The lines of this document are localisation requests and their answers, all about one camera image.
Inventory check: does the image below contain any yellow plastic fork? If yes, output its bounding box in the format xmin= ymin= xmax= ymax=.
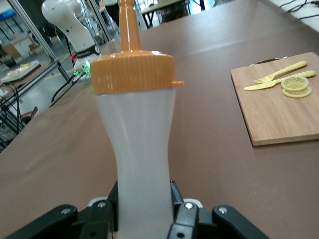
xmin=253 ymin=61 xmax=308 ymax=84

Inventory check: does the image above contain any black cable on table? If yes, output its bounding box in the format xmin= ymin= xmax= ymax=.
xmin=51 ymin=74 xmax=75 ymax=104

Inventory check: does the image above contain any translucent sauce bottle orange cap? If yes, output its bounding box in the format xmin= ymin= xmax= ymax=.
xmin=90 ymin=0 xmax=185 ymax=239

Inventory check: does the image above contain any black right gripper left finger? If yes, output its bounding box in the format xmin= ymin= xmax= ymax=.
xmin=74 ymin=179 xmax=119 ymax=239

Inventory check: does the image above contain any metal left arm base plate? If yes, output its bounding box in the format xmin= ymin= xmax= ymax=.
xmin=72 ymin=68 xmax=92 ymax=84

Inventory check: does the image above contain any yellow lemon slice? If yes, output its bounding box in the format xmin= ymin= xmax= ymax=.
xmin=281 ymin=76 xmax=310 ymax=92
xmin=282 ymin=86 xmax=313 ymax=99

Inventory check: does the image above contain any aluminium frame beam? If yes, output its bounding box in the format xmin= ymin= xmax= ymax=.
xmin=8 ymin=0 xmax=59 ymax=65

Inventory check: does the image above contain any yellow plastic knife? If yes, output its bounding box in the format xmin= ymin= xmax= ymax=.
xmin=244 ymin=70 xmax=317 ymax=91

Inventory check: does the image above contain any wooden cutting board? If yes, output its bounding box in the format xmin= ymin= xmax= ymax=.
xmin=230 ymin=51 xmax=319 ymax=147

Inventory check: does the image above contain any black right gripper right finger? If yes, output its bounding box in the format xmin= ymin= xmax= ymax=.
xmin=167 ymin=179 xmax=200 ymax=239

